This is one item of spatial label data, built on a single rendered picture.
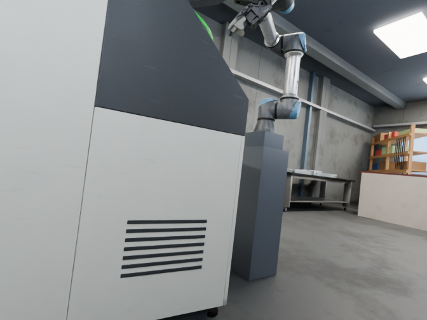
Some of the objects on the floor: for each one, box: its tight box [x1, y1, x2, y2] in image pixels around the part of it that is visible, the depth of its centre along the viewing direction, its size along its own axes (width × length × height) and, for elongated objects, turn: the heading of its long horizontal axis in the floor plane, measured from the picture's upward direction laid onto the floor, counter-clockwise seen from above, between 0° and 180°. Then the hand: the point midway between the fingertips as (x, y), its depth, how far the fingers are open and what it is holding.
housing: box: [0, 0, 109, 320], centre depth 127 cm, size 140×28×150 cm
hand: (229, 30), depth 109 cm, fingers open, 7 cm apart
